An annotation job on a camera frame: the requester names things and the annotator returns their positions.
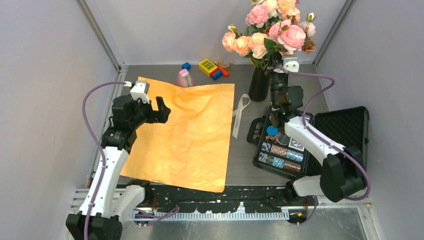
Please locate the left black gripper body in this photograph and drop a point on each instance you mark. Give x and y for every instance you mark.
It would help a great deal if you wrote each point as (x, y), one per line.
(144, 113)

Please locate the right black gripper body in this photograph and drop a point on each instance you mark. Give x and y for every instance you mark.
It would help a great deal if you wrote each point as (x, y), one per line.
(278, 81)

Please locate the orange yellow wrapping paper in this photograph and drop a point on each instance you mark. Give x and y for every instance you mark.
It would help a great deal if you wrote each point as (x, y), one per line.
(191, 149)

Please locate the cream printed ribbon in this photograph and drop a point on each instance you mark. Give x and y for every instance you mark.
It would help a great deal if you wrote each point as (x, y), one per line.
(243, 102)

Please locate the single cream rose stem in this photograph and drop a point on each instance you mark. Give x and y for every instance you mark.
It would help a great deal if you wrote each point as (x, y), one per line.
(259, 51)

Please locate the peach peony flower stem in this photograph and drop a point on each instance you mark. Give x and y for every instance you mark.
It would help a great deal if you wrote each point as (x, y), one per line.
(234, 41)

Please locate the orange flower bouquet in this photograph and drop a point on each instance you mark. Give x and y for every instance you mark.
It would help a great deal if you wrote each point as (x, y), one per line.
(290, 36)

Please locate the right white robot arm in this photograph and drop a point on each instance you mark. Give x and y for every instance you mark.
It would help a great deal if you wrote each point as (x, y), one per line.
(343, 175)

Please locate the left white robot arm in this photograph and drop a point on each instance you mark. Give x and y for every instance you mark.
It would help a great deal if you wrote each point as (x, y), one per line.
(101, 217)

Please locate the black vase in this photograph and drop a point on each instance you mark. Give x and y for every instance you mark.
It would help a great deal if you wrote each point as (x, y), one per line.
(259, 86)

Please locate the pink flowers in vase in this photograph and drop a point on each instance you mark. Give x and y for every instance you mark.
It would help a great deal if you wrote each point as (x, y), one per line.
(263, 15)

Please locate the blue round chip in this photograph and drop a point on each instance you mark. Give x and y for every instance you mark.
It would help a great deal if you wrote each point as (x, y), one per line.
(272, 131)

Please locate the pink metronome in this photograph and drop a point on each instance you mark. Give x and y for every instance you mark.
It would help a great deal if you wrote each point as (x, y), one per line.
(185, 79)

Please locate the blue toy block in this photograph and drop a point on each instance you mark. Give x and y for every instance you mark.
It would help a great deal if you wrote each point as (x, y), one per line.
(186, 66)

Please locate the black poker chip case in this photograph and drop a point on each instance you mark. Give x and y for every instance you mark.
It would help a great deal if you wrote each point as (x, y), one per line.
(285, 156)

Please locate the yellow toy block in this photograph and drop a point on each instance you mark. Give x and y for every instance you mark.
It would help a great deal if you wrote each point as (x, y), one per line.
(207, 67)

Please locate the red blue toy blocks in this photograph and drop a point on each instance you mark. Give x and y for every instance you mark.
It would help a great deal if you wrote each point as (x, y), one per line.
(218, 73)

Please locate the wooden toy pieces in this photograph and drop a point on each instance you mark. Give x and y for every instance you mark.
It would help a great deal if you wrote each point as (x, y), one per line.
(222, 64)

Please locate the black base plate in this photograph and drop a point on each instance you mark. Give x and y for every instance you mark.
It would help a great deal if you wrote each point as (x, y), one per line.
(254, 199)

